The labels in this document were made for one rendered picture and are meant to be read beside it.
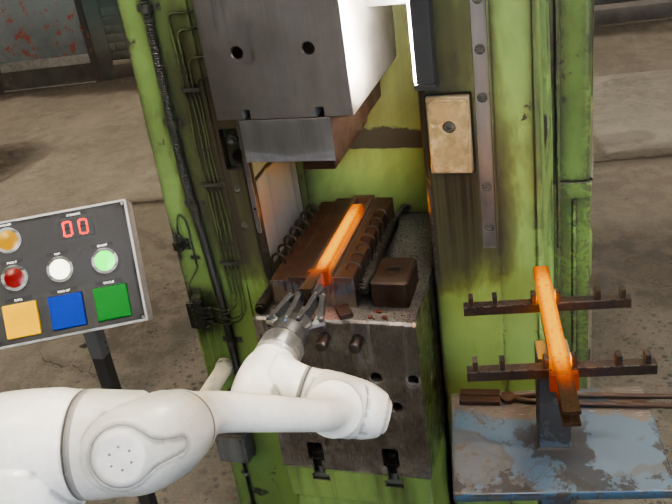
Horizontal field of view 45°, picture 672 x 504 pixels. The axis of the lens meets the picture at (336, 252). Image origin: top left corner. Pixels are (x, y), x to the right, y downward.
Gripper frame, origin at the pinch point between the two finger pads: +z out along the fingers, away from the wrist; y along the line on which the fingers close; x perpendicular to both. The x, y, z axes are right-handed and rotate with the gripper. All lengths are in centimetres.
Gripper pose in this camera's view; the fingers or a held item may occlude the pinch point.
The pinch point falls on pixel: (313, 287)
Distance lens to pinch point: 178.5
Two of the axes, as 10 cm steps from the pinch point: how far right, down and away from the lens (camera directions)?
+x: -1.4, -8.6, -4.9
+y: 9.5, 0.1, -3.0
